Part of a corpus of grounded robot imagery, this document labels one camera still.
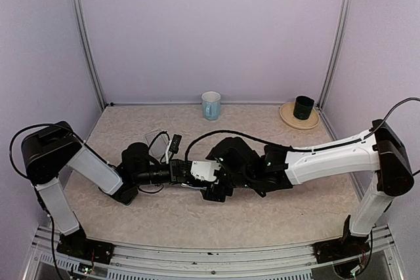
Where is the light blue phone case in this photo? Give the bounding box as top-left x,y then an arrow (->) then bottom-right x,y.
181,184 -> 207,190

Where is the clear phone case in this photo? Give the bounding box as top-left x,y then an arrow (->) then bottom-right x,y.
144,130 -> 170,159

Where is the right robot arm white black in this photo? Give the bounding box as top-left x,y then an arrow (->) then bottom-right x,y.
191,119 -> 415,256

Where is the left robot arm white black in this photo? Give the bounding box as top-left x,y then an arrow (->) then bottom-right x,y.
12,121 -> 195,257

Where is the light blue mug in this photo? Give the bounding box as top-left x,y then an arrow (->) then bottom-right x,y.
201,91 -> 221,121

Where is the beige plate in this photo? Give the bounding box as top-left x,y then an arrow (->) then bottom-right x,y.
279,102 -> 321,130

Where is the dark green cup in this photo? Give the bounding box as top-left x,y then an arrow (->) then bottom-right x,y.
293,96 -> 314,120

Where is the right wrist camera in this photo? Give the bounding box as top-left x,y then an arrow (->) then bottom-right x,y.
190,161 -> 221,182

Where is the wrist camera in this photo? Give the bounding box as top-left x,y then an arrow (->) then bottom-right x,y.
190,161 -> 221,182
164,134 -> 182,164

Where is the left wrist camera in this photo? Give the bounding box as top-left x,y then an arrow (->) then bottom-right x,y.
164,134 -> 182,164

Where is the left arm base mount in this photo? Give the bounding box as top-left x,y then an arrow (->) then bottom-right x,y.
56,228 -> 115,265

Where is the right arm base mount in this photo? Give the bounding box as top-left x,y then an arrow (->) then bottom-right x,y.
312,215 -> 371,264

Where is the left aluminium frame post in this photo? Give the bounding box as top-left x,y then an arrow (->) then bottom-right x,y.
72,0 -> 107,111

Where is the aluminium frame post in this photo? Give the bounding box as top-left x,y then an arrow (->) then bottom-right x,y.
72,0 -> 107,111
317,0 -> 352,111

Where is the right aluminium frame post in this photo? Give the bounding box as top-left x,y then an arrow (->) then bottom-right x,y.
317,0 -> 352,111

